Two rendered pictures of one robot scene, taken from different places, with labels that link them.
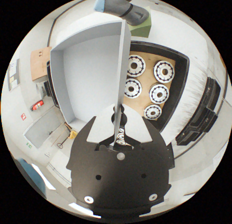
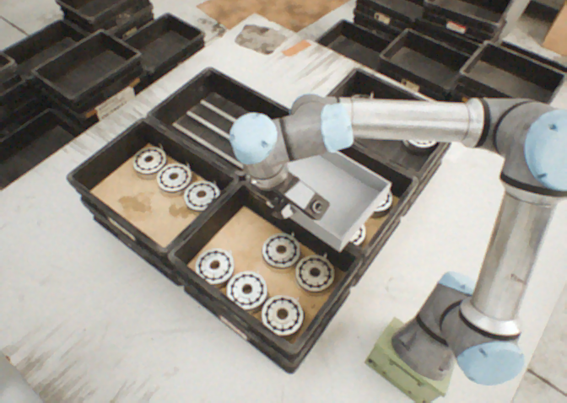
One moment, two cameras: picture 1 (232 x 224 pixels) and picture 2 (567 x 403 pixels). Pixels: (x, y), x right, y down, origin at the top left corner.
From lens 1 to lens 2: 90 cm
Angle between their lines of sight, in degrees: 19
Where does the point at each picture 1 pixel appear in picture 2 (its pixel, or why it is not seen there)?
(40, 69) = not seen: outside the picture
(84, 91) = (321, 189)
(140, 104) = (240, 254)
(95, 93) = not seen: hidden behind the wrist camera
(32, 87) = not seen: outside the picture
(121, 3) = (434, 311)
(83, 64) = (343, 206)
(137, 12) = (413, 337)
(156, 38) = (355, 382)
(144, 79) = (283, 281)
